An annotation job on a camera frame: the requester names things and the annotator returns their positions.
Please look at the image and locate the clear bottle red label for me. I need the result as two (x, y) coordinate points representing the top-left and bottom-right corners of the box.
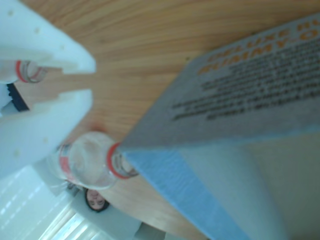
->
(55, 131), (140, 191)
(0, 59), (49, 85)

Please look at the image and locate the grey cardboard box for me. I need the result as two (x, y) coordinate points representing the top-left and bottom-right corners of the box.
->
(116, 11), (320, 240)

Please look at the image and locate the person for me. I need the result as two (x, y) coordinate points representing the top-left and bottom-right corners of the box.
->
(83, 187), (112, 214)

